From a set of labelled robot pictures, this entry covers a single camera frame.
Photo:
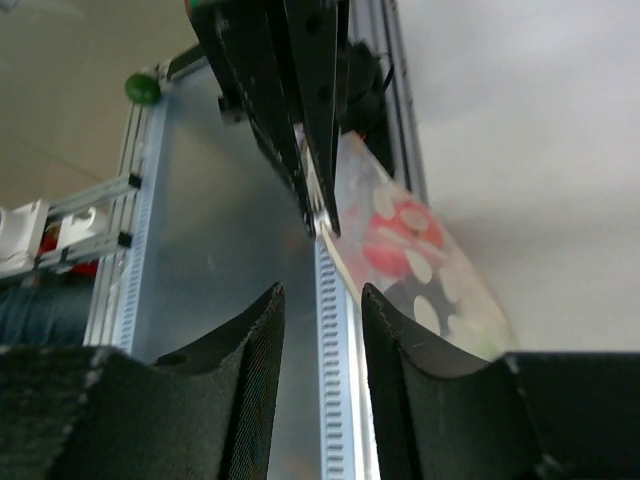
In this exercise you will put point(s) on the black round food item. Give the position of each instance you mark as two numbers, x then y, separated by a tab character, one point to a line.
426	304

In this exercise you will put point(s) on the white box on shelf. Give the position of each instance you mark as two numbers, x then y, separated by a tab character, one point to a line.
21	233

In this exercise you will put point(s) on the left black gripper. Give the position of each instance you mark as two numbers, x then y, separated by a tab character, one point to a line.
248	47

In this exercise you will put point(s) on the red tomato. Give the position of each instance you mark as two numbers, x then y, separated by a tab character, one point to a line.
404	239

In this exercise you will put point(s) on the person leg in jeans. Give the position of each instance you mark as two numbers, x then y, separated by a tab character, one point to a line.
53	315

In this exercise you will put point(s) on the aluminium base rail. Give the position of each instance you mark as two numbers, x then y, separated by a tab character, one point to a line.
377	24

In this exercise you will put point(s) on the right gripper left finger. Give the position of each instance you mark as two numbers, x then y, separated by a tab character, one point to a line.
204	411

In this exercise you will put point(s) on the green round knob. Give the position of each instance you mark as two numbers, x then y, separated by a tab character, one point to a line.
143	89

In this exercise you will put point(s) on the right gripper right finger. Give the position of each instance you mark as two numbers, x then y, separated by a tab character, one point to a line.
440	412

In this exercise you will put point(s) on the clear zip top bag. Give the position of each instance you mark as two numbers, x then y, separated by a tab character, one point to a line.
478	326

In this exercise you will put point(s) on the white slotted cable duct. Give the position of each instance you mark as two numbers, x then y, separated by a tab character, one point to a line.
336	421

